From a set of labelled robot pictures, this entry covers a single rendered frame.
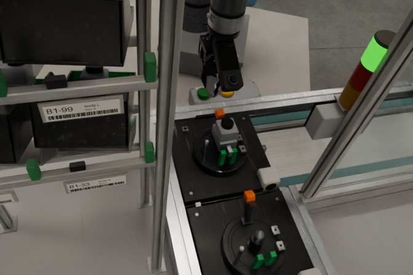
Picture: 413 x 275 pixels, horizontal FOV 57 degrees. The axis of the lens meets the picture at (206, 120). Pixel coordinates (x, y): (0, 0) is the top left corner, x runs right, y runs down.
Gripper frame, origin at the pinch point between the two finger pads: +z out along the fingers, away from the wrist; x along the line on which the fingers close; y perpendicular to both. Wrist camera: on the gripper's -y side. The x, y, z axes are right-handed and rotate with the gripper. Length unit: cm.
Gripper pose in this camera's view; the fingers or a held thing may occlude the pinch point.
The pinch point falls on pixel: (214, 95)
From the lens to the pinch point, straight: 97.1
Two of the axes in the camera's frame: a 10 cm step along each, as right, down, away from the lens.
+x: -9.6, 1.3, -2.6
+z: -1.2, 6.4, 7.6
